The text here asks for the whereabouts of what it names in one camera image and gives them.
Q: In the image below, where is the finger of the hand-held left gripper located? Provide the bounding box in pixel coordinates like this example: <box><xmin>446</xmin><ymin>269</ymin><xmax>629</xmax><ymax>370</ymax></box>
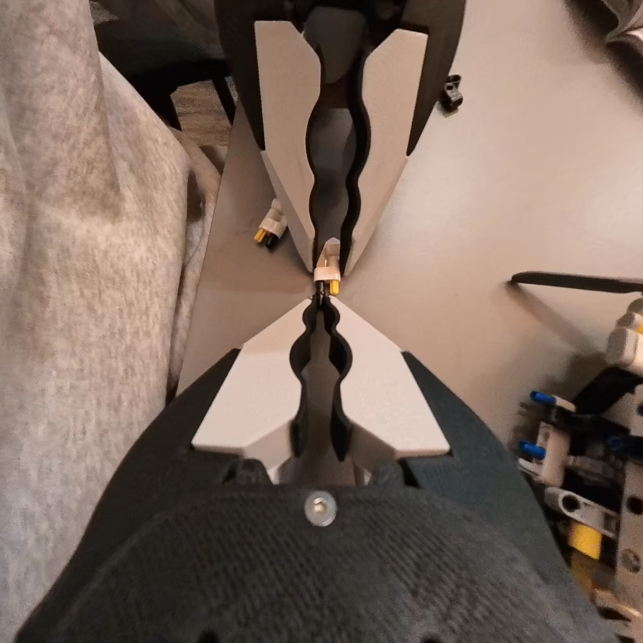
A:
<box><xmin>340</xmin><ymin>27</ymin><xmax>430</xmax><ymax>271</ymax></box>
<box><xmin>254</xmin><ymin>20</ymin><xmax>323</xmax><ymax>273</ymax></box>

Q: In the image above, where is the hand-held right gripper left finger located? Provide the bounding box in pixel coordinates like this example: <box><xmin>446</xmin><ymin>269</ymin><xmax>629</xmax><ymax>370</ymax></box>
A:
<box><xmin>191</xmin><ymin>296</ymin><xmax>318</xmax><ymax>459</ymax></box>

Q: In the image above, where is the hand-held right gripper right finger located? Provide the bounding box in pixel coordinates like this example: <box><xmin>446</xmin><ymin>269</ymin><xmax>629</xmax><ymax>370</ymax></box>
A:
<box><xmin>321</xmin><ymin>296</ymin><xmax>450</xmax><ymax>463</ymax></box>

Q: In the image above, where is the lego instruction booklet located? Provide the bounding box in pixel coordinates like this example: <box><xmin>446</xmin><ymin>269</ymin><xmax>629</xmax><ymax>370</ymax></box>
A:
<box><xmin>565</xmin><ymin>0</ymin><xmax>643</xmax><ymax>51</ymax></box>

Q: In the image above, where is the white lego sub-assembly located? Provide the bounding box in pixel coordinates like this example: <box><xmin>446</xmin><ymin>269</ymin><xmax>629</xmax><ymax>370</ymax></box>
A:
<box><xmin>255</xmin><ymin>197</ymin><xmax>287</xmax><ymax>249</ymax></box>

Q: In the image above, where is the lego plane model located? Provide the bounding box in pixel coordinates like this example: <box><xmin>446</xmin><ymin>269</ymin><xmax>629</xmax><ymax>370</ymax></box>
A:
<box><xmin>507</xmin><ymin>270</ymin><xmax>643</xmax><ymax>643</ymax></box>

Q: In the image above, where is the black office chair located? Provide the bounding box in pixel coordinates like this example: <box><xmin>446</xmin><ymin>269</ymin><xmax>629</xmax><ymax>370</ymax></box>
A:
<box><xmin>95</xmin><ymin>0</ymin><xmax>237</xmax><ymax>131</ymax></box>

